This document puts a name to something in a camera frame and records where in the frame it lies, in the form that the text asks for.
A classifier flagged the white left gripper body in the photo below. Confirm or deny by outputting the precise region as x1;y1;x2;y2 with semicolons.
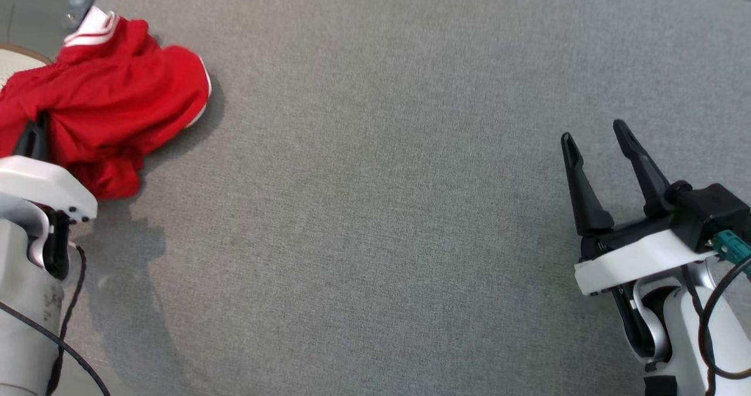
0;155;99;281

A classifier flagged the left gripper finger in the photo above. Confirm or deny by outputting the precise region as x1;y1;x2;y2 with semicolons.
13;120;38;160
35;111;51;164

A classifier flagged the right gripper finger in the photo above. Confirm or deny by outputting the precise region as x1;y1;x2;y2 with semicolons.
613;119;672;218
560;131;615;237

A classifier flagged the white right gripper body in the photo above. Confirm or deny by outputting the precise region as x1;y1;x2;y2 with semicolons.
573;214;719;297

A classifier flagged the red mesh basketball jersey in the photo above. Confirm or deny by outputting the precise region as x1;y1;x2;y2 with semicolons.
0;6;212;201

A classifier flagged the cream laundry basket brown rim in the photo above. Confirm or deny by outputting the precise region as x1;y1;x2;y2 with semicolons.
0;44;55;90

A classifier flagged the teal right camera cable plug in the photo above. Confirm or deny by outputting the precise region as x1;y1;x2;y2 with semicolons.
712;229;751;277

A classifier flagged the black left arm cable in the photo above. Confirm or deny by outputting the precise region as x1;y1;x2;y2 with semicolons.
0;302;112;396
46;243;87;396

